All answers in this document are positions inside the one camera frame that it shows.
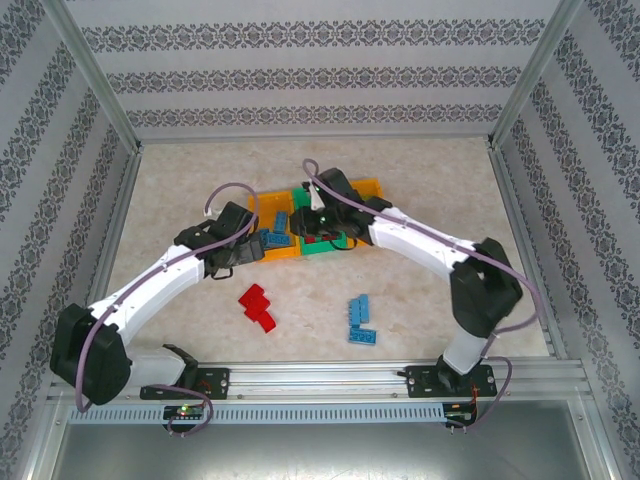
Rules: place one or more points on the small red lego brick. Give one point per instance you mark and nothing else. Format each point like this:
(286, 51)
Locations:
(314, 239)

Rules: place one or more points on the blue lego brick with holes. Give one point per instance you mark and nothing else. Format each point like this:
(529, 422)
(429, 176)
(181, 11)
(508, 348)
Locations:
(278, 240)
(363, 336)

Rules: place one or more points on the green plastic bin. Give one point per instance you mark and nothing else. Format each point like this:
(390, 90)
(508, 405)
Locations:
(325, 248)

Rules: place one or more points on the orange plastic bin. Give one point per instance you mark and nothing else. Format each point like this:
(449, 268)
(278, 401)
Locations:
(267, 202)
(369, 187)

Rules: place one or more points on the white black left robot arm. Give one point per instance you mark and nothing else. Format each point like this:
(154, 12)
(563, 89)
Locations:
(160, 280)

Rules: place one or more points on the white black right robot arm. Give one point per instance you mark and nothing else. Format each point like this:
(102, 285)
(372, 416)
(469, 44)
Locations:
(415, 240)

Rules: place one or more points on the red arched lego brick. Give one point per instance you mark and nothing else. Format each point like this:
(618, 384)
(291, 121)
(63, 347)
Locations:
(267, 323)

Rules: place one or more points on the long blue lego brick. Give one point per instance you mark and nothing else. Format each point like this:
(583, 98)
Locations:
(359, 310)

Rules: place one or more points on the small circuit board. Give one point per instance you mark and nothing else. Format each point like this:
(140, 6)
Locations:
(460, 416)
(184, 411)

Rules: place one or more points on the grey sheet metal panel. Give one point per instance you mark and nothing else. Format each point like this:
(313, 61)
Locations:
(320, 455)

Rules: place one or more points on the aluminium side rail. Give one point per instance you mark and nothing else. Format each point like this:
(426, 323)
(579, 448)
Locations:
(515, 210)
(109, 250)

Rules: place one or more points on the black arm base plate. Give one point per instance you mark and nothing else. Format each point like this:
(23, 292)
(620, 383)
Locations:
(216, 382)
(417, 382)

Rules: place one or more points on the aluminium mounting rail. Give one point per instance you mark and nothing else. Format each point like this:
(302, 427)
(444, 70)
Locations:
(320, 380)

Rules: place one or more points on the aluminium frame post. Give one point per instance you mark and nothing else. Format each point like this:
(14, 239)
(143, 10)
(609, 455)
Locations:
(532, 75)
(102, 85)

